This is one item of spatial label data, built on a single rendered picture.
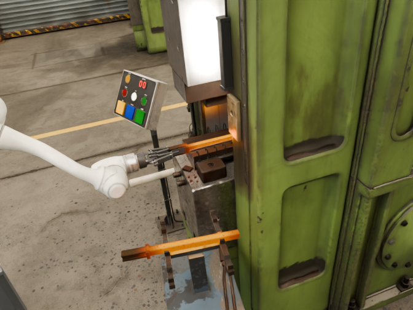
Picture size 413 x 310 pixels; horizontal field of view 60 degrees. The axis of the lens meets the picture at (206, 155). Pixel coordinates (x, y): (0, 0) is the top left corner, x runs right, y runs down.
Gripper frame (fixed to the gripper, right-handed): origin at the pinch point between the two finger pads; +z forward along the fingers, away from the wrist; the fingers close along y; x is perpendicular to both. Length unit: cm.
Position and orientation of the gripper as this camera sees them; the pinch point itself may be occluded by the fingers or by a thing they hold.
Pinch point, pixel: (178, 150)
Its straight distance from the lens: 173.5
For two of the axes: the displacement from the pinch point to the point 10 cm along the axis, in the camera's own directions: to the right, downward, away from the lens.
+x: -1.0, -8.2, -5.6
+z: 9.4, -2.7, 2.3
